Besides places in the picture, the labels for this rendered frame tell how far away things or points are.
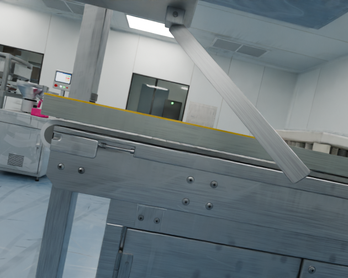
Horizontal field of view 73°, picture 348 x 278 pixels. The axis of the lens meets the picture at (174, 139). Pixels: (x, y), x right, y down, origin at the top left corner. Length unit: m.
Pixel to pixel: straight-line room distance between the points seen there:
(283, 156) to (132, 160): 0.22
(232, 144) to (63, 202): 0.52
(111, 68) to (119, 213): 5.51
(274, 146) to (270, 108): 5.99
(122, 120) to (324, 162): 0.34
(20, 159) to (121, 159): 2.91
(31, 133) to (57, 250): 2.46
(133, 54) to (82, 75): 5.20
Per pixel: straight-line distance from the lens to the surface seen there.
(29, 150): 3.20
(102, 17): 0.74
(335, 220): 0.51
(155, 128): 0.37
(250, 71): 6.20
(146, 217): 0.45
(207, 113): 5.73
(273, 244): 0.52
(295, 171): 0.31
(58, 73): 3.51
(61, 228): 0.78
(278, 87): 6.43
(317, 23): 0.88
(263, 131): 0.32
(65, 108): 0.40
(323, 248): 0.57
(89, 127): 0.41
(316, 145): 0.50
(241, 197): 0.42
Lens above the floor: 0.97
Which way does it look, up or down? 3 degrees down
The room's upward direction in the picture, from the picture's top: 12 degrees clockwise
